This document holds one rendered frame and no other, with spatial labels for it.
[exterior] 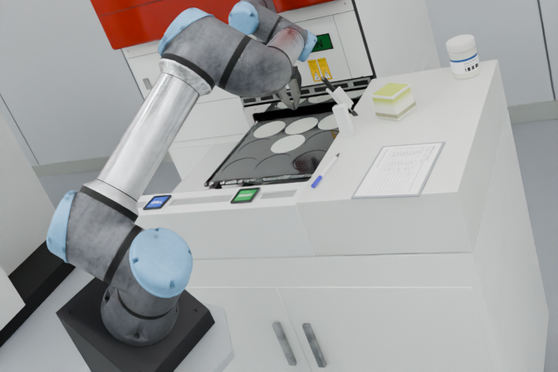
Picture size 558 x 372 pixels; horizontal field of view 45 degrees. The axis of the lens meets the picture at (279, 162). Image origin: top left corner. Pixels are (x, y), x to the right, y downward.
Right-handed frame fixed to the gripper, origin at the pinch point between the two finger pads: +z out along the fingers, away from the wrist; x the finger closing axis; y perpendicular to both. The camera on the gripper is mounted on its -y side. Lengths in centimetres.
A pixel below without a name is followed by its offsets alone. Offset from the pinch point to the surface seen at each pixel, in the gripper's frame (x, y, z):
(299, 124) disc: 0.3, 8.2, 9.1
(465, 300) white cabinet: -21, -63, 30
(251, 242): 19.7, -40.4, 13.4
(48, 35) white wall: 133, 264, -2
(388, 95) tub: -22.2, -24.8, -4.1
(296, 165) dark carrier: 4.5, -16.8, 9.5
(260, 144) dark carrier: 12.8, 4.7, 9.4
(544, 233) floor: -76, 40, 98
